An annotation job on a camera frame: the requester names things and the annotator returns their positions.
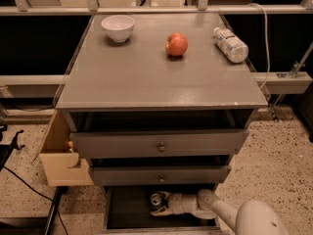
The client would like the grey drawer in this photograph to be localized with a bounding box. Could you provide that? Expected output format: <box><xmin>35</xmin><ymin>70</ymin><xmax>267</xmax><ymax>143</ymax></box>
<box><xmin>70</xmin><ymin>129</ymin><xmax>248</xmax><ymax>159</ymax></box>
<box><xmin>104</xmin><ymin>184</ymin><xmax>221</xmax><ymax>234</ymax></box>
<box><xmin>89</xmin><ymin>165</ymin><xmax>231</xmax><ymax>186</ymax></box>

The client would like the metal railing frame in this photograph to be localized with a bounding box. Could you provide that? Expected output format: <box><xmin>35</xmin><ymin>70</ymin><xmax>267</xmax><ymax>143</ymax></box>
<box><xmin>0</xmin><ymin>0</ymin><xmax>313</xmax><ymax>17</ymax></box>

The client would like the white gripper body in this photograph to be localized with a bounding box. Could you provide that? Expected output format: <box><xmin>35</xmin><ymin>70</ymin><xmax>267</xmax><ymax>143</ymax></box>
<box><xmin>167</xmin><ymin>193</ymin><xmax>199</xmax><ymax>214</ymax></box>

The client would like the red apple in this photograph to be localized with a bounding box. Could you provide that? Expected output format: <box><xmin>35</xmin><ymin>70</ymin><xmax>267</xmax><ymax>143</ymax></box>
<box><xmin>165</xmin><ymin>32</ymin><xmax>188</xmax><ymax>57</ymax></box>

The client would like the white cable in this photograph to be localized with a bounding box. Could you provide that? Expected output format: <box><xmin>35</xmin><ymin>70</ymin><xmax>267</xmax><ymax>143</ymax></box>
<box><xmin>246</xmin><ymin>2</ymin><xmax>272</xmax><ymax>91</ymax></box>

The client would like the light wooden side drawer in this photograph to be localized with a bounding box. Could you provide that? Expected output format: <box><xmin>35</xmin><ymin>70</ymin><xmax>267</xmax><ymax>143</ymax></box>
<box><xmin>39</xmin><ymin>112</ymin><xmax>93</xmax><ymax>186</ymax></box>

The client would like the crushed green soda can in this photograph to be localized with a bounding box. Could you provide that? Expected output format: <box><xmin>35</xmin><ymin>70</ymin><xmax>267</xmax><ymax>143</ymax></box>
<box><xmin>150</xmin><ymin>192</ymin><xmax>165</xmax><ymax>211</ymax></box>

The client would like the grey bottom drawer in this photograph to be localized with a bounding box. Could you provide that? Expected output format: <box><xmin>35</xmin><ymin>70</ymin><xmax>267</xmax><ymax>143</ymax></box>
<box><xmin>104</xmin><ymin>184</ymin><xmax>221</xmax><ymax>234</ymax></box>

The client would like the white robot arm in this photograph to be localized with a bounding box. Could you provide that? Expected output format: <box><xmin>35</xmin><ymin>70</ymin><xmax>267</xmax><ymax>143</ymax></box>
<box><xmin>150</xmin><ymin>189</ymin><xmax>290</xmax><ymax>235</ymax></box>

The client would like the black clamp device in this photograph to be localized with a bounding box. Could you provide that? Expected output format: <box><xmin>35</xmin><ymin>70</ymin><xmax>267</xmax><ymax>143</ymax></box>
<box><xmin>0</xmin><ymin>130</ymin><xmax>24</xmax><ymax>170</ymax></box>

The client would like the grey drawer cabinet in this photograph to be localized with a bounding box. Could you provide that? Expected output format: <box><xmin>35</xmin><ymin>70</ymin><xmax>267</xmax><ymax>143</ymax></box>
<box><xmin>55</xmin><ymin>13</ymin><xmax>269</xmax><ymax>235</ymax></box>

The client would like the black floor cable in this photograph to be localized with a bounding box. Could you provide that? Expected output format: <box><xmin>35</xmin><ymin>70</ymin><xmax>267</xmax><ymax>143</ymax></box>
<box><xmin>3</xmin><ymin>164</ymin><xmax>69</xmax><ymax>235</ymax></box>

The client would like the white ceramic bowl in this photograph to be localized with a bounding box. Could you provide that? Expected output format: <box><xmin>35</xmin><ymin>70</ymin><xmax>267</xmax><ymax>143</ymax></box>
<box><xmin>101</xmin><ymin>15</ymin><xmax>135</xmax><ymax>42</ymax></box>

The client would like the clear plastic water bottle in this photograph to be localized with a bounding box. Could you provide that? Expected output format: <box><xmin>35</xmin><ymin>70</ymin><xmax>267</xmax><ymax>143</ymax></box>
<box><xmin>213</xmin><ymin>27</ymin><xmax>248</xmax><ymax>64</ymax></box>

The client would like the black stand base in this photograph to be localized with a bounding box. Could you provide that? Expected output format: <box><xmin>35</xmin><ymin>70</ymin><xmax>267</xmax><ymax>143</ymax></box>
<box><xmin>0</xmin><ymin>186</ymin><xmax>68</xmax><ymax>235</ymax></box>

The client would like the grey middle drawer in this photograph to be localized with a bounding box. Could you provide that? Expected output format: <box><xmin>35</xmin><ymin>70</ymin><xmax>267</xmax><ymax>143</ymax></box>
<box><xmin>89</xmin><ymin>165</ymin><xmax>231</xmax><ymax>186</ymax></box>

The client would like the grey top drawer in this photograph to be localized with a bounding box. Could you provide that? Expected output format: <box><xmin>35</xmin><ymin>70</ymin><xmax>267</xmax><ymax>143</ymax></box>
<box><xmin>70</xmin><ymin>129</ymin><xmax>248</xmax><ymax>159</ymax></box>

